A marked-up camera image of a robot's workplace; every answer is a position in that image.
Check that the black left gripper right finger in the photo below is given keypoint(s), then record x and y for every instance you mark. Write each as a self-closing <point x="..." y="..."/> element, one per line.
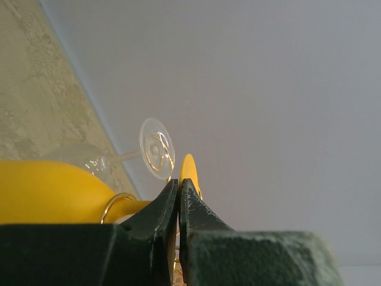
<point x="212" y="253"/>

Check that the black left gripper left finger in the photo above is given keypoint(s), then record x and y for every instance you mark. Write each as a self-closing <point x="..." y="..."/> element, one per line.
<point x="139" y="251"/>

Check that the clear wine glass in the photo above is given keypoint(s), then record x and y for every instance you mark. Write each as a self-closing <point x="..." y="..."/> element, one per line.
<point x="155" y="149"/>

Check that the yellow plastic goblet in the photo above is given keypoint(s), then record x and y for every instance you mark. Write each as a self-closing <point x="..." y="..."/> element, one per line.
<point x="39" y="192"/>

